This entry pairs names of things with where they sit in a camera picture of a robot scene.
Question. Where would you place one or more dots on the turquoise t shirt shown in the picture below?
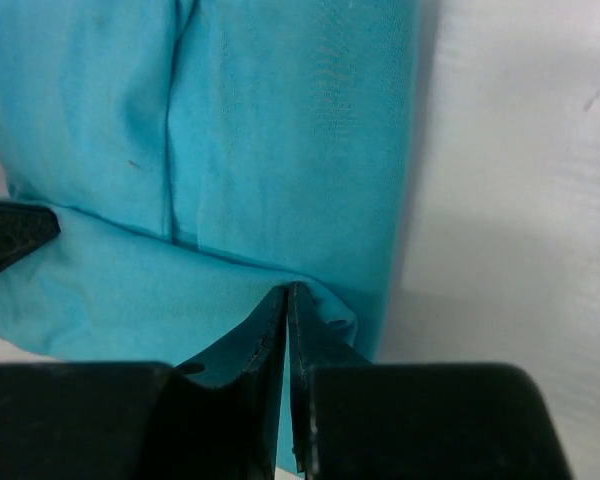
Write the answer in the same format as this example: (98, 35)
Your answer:
(196, 154)

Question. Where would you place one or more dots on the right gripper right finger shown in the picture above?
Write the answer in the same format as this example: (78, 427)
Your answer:
(312, 343)

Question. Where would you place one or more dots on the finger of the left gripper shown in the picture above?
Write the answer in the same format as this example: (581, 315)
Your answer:
(24, 229)

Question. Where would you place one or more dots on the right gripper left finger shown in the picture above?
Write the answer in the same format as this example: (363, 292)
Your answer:
(238, 381)

